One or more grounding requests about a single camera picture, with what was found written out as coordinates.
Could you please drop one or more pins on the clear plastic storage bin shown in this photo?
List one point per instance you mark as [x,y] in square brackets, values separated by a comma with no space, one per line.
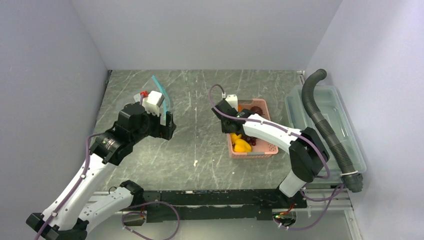
[319,108]

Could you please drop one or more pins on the dark brown passion fruit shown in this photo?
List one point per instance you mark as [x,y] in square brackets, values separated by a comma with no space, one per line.
[257,110]

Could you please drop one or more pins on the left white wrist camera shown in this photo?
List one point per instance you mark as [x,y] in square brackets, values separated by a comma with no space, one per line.
[152,101]

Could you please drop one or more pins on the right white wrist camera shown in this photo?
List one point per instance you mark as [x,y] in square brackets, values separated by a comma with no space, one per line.
[232,100]

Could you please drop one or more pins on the dark red grape bunch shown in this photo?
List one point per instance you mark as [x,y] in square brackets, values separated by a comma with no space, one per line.
[249,139]

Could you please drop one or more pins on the clear zip bag blue zipper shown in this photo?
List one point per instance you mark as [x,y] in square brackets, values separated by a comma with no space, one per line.
[154,85]

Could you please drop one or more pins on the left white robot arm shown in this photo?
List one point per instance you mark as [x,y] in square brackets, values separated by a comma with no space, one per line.
[70,216]

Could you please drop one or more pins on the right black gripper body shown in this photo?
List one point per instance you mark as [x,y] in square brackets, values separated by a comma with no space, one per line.
[225,128]

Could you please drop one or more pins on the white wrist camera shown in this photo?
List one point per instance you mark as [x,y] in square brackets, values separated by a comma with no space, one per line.
[152,101]
[232,100]

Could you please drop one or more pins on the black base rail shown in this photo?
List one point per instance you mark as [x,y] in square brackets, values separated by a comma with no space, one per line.
[170,205]

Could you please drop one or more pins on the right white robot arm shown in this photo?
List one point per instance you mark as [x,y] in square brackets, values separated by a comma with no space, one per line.
[307,153]

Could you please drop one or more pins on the yellow lemon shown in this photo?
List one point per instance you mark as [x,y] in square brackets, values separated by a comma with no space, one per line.
[234,137]

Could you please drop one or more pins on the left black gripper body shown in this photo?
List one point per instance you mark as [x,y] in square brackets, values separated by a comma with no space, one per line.
[151,127]

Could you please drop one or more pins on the pink perforated plastic basket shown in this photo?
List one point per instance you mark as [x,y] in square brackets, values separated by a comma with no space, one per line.
[262,149]

